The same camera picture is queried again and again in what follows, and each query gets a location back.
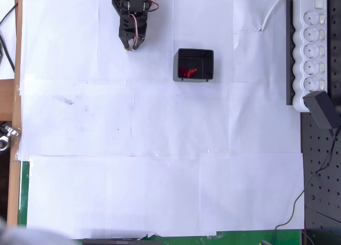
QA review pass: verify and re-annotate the red white gripper servo cable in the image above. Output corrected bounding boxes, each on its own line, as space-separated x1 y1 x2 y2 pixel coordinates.
129 12 140 45

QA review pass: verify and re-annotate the black pegboard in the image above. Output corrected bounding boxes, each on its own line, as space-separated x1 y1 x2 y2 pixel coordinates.
300 0 341 245

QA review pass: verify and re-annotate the black open box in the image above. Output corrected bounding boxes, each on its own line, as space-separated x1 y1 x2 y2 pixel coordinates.
173 48 215 83

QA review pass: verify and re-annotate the white power strip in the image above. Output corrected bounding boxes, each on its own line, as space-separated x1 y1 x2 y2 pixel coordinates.
292 0 328 113

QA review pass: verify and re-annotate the white power strip cable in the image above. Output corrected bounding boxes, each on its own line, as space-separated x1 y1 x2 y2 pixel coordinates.
260 0 288 32

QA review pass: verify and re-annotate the metal clamp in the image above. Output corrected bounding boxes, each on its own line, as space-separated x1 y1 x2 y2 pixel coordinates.
0 124 20 151

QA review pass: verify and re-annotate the red white arm servo cable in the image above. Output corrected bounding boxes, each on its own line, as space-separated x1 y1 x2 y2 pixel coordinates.
145 0 160 14

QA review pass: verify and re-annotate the green cutting mat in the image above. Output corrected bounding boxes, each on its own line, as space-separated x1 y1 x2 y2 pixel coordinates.
17 161 304 245

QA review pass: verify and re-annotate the thin black adapter cable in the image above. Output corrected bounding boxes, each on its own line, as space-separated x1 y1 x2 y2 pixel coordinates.
273 127 340 239

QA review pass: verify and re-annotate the blurred white object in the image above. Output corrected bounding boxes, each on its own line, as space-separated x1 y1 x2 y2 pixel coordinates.
0 217 74 245

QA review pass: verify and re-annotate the white taped paper cover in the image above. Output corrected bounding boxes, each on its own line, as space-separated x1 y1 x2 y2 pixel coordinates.
18 0 306 240

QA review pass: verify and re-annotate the black power adapter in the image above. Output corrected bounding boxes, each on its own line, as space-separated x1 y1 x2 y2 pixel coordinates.
303 91 338 130

